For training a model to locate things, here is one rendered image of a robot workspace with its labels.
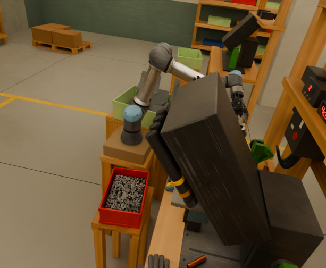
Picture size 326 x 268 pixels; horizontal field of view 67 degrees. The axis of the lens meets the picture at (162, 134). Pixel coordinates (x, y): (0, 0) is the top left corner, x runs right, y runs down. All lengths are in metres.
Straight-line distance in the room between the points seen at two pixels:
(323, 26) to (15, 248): 2.53
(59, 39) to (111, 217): 5.79
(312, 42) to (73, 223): 2.20
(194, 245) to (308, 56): 1.18
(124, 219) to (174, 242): 0.28
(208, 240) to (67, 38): 5.96
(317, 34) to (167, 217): 1.24
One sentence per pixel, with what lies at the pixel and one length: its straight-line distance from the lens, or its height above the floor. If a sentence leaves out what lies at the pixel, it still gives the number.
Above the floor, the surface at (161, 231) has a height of 0.90.
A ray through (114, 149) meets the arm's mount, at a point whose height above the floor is 0.92.
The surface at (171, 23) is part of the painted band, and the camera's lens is 8.20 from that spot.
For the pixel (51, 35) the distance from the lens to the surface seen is 6.90.
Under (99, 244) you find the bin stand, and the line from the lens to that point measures 1.54.
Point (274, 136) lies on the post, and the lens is 1.82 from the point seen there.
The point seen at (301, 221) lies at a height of 1.24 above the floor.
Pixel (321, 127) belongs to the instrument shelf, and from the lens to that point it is 0.97.
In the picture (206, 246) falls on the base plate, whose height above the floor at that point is 0.90.
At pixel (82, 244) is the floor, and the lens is 2.29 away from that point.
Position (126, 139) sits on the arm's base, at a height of 0.97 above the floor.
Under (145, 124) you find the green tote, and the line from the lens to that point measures 2.09.
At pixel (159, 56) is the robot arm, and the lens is 1.41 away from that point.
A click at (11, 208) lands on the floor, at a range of 2.68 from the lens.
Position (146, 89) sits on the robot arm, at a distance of 1.62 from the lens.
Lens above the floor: 1.91
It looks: 33 degrees down
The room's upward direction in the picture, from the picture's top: 8 degrees clockwise
